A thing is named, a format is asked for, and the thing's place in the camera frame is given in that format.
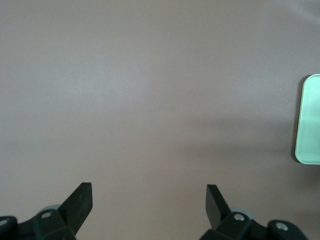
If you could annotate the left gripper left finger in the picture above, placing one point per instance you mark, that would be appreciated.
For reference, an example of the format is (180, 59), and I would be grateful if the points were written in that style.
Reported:
(75, 212)

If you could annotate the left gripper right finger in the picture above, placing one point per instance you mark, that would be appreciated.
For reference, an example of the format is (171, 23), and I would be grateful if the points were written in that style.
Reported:
(217, 212)

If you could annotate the green rectangular tray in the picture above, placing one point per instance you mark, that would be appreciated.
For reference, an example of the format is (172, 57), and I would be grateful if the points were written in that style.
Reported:
(310, 120)

